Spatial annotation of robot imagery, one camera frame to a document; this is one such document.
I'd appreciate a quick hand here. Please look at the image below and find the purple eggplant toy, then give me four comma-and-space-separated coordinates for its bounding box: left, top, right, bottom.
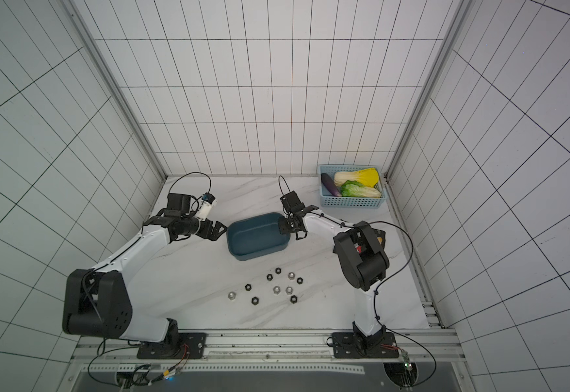
321, 173, 341, 197

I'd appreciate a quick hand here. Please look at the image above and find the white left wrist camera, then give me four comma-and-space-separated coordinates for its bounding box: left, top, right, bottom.
195, 193, 216, 221

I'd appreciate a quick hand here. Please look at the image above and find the green lettuce toy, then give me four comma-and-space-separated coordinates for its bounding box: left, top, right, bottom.
340, 181, 382, 199

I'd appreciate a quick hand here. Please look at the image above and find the yellow napa cabbage toy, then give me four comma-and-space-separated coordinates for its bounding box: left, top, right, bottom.
333, 168, 380, 188

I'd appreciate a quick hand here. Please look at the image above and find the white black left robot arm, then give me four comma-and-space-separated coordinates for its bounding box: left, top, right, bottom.
62, 209, 228, 343

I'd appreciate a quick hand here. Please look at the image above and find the light blue perforated basket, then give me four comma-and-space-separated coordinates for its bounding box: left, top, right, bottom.
318, 164, 386, 208

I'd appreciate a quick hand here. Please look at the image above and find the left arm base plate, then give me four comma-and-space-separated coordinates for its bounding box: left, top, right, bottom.
136, 333, 207, 361

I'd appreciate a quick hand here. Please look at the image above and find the dark teal storage box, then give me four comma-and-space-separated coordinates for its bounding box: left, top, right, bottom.
226, 212, 291, 261

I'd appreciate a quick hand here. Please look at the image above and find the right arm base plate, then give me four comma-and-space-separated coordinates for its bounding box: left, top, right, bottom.
327, 331, 400, 359

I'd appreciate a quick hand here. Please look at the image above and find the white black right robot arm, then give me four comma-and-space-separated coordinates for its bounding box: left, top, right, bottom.
278, 204, 390, 338

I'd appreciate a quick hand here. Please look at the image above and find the aluminium mounting rail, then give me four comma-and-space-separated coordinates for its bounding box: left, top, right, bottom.
70, 329, 466, 374

